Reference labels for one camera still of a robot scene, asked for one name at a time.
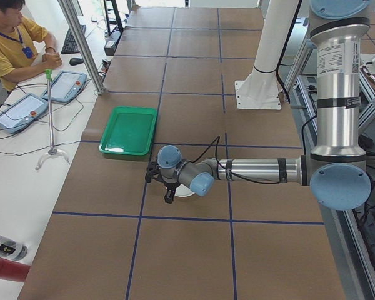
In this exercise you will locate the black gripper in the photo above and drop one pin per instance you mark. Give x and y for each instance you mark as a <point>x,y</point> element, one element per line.
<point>169,187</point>

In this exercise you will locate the aluminium frame post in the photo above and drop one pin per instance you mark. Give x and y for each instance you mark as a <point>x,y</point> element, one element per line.
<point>71,17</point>

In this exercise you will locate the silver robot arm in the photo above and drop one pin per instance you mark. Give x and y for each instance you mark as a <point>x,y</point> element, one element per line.
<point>335,169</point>

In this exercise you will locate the person in yellow shirt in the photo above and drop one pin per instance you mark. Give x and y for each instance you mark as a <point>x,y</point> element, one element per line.
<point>26,48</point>

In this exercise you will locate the white round plate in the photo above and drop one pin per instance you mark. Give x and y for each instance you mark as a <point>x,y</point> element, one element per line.
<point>182,191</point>

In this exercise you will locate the far blue teach pendant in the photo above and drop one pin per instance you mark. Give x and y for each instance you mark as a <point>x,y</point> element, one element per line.
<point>66,86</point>

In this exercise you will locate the red cylinder bottle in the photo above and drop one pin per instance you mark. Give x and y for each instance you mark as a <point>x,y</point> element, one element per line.
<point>13,271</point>

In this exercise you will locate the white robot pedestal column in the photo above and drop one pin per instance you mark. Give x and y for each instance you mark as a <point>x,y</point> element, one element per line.
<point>260,89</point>

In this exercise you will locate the blue teach pendant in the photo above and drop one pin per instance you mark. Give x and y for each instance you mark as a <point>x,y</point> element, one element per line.
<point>22,113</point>
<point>66,86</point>

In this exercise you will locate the green plastic tray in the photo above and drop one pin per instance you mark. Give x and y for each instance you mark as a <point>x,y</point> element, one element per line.
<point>129,132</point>

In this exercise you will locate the black computer mouse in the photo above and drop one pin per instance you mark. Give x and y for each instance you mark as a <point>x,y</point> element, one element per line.
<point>75,61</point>

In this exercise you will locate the clear water bottle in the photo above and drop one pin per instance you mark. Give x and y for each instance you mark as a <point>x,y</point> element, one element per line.
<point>12,250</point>

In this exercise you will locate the near blue teach pendant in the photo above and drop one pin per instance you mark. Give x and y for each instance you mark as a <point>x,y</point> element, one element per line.
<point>22,113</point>

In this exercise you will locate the black keyboard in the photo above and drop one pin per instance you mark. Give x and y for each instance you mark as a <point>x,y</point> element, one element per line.
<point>70,45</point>

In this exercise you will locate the metal reacher grabber tool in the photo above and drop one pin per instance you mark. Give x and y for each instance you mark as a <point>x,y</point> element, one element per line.
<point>53,150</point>

